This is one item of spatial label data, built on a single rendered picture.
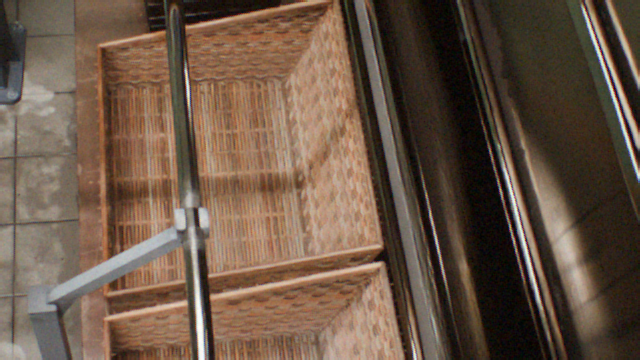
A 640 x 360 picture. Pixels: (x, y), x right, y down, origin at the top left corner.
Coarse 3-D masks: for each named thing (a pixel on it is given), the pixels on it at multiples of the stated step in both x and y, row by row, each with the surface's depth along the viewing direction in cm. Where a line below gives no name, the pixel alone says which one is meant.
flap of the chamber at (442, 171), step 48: (384, 0) 130; (432, 0) 133; (432, 48) 128; (432, 96) 124; (384, 144) 121; (432, 144) 120; (480, 144) 122; (432, 192) 116; (480, 192) 118; (480, 240) 115; (480, 288) 111; (432, 336) 107; (480, 336) 108; (528, 336) 110
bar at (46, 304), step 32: (192, 128) 148; (192, 160) 145; (192, 192) 142; (192, 224) 139; (128, 256) 147; (160, 256) 146; (192, 256) 137; (32, 288) 156; (64, 288) 154; (192, 288) 135; (32, 320) 157; (192, 320) 132; (64, 352) 169; (192, 352) 131
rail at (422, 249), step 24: (384, 24) 125; (384, 48) 123; (384, 72) 122; (384, 96) 121; (408, 120) 118; (408, 144) 116; (408, 168) 115; (408, 192) 114; (432, 240) 110; (432, 264) 109; (432, 288) 107; (432, 312) 107; (456, 336) 105
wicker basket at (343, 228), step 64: (320, 0) 204; (128, 64) 215; (192, 64) 217; (256, 64) 219; (320, 64) 208; (128, 128) 215; (256, 128) 218; (320, 128) 205; (128, 192) 208; (256, 192) 210; (320, 192) 203; (256, 256) 203; (320, 256) 177
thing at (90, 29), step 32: (96, 0) 234; (128, 0) 235; (288, 0) 238; (96, 32) 229; (128, 32) 230; (96, 64) 225; (96, 128) 216; (96, 160) 212; (128, 160) 213; (288, 160) 216; (96, 192) 208; (160, 192) 209; (224, 192) 211; (96, 224) 205; (96, 256) 201; (96, 288) 197; (96, 320) 194; (96, 352) 191; (160, 352) 192
